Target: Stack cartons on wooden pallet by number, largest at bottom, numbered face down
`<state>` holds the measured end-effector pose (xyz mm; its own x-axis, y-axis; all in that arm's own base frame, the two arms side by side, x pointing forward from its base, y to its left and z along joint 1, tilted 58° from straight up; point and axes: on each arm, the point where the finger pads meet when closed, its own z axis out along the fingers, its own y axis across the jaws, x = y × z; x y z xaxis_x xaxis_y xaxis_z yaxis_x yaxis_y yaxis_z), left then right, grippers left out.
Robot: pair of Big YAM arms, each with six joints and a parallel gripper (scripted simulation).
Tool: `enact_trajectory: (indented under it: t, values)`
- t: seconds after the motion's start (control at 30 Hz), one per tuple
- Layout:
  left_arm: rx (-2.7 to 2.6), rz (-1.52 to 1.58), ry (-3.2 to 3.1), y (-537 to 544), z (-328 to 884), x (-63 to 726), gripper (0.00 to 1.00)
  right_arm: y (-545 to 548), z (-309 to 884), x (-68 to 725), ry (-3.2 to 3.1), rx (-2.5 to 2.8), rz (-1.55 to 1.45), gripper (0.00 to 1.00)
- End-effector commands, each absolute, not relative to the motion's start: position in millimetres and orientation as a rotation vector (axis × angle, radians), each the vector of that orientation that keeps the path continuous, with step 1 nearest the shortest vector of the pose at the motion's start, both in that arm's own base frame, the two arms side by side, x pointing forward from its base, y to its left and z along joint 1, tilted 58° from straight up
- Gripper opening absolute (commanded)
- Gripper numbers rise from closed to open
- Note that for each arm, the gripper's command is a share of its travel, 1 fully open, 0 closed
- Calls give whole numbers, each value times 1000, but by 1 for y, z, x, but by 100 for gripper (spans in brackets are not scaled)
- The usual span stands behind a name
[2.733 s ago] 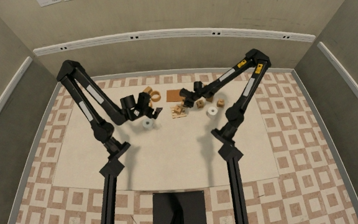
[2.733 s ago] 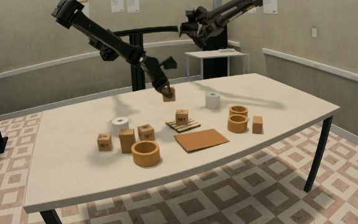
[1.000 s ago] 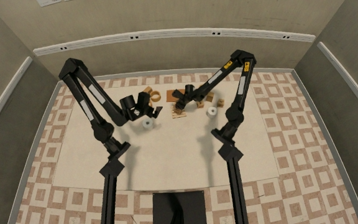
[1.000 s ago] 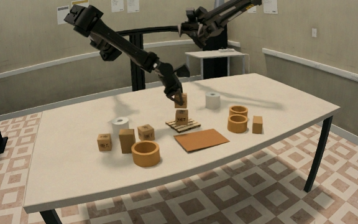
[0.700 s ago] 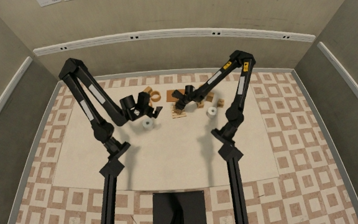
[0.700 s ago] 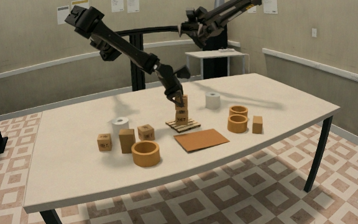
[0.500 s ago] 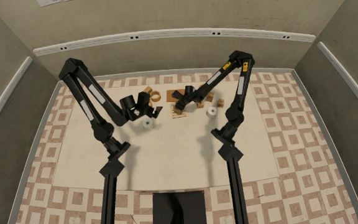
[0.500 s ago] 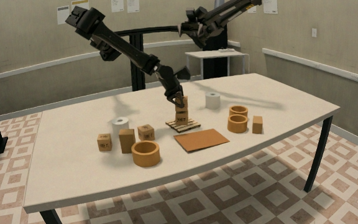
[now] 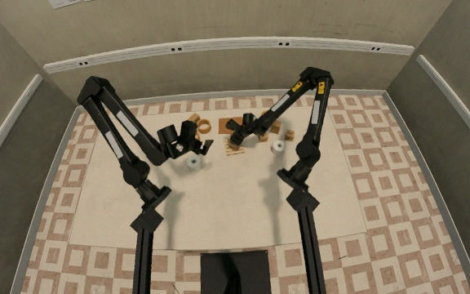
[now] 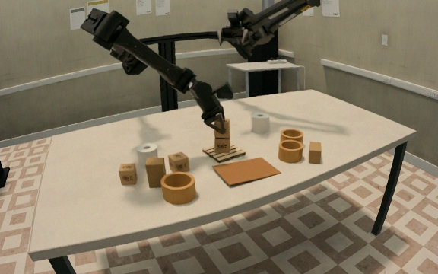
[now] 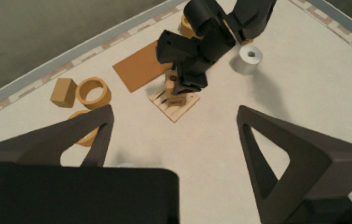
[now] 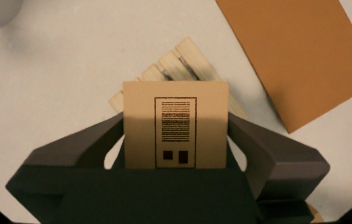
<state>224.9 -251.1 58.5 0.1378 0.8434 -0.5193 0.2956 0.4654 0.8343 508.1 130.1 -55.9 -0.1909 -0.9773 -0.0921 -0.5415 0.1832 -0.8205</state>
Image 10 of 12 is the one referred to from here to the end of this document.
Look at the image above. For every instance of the small wooden pallet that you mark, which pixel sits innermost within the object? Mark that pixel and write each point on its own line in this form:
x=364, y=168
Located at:
x=235, y=152

